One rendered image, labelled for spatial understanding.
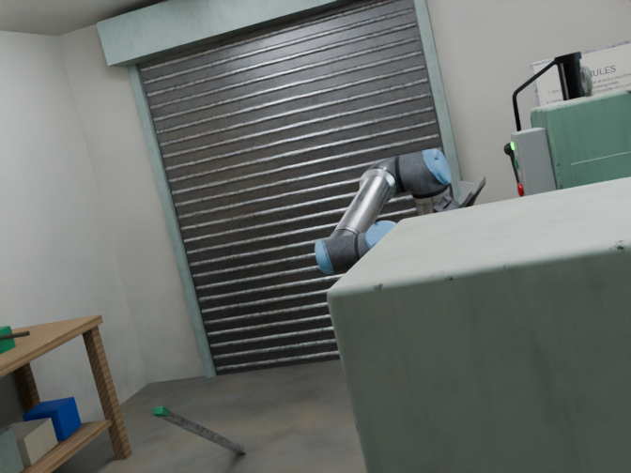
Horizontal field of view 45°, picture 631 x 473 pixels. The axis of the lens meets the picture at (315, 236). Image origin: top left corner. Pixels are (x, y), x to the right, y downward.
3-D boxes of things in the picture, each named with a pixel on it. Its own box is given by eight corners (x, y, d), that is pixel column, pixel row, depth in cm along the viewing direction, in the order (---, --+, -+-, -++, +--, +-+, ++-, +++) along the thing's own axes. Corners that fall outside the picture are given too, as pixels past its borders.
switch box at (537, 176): (551, 199, 167) (538, 127, 165) (560, 204, 157) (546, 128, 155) (523, 205, 168) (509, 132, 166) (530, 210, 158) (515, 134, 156)
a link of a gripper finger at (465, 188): (465, 166, 196) (448, 197, 199) (483, 177, 193) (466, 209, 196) (469, 167, 199) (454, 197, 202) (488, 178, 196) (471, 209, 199)
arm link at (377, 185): (363, 159, 249) (306, 245, 190) (401, 150, 244) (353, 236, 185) (374, 191, 252) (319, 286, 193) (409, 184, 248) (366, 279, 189)
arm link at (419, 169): (453, 343, 272) (398, 148, 246) (502, 338, 266) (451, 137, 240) (448, 369, 259) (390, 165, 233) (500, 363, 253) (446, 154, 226)
